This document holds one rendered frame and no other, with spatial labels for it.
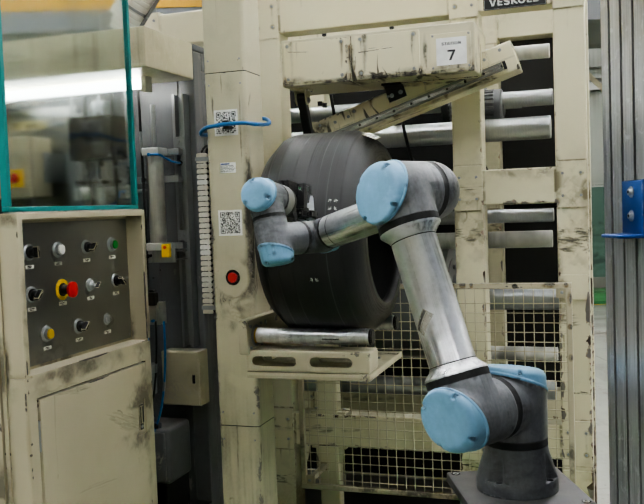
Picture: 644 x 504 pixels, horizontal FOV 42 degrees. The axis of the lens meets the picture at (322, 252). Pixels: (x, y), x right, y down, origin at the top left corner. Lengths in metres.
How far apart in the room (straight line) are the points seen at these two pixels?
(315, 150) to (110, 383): 0.82
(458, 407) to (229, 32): 1.44
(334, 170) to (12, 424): 0.99
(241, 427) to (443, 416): 1.17
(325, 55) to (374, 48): 0.16
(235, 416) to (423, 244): 1.19
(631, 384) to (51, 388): 1.29
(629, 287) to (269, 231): 0.78
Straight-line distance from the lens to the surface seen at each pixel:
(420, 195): 1.53
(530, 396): 1.58
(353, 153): 2.26
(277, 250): 1.83
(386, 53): 2.62
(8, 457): 2.10
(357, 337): 2.29
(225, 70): 2.51
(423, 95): 2.72
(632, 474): 1.50
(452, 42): 2.59
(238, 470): 2.60
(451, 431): 1.48
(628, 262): 1.43
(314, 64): 2.69
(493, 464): 1.62
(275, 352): 2.35
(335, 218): 1.85
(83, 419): 2.21
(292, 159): 2.28
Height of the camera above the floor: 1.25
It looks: 3 degrees down
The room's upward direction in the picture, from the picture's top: 2 degrees counter-clockwise
